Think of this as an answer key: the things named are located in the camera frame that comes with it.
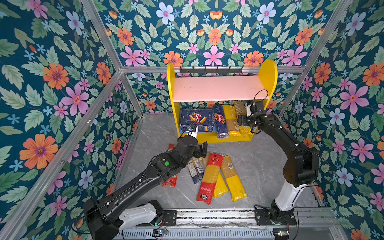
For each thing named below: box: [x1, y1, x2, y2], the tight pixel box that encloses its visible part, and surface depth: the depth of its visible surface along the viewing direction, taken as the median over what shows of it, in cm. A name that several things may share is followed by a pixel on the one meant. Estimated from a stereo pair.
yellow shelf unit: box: [167, 60, 278, 143], surface depth 90 cm
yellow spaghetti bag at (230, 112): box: [222, 105, 241, 136], surface depth 95 cm
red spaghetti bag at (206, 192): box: [196, 152, 225, 206], surface depth 84 cm
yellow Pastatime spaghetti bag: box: [228, 100, 247, 133], surface depth 98 cm
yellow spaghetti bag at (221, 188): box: [213, 170, 229, 199], surface depth 84 cm
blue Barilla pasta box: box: [179, 109, 213, 132], surface depth 92 cm
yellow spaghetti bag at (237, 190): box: [220, 155, 248, 202], surface depth 86 cm
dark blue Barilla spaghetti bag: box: [213, 105, 229, 139], surface depth 92 cm
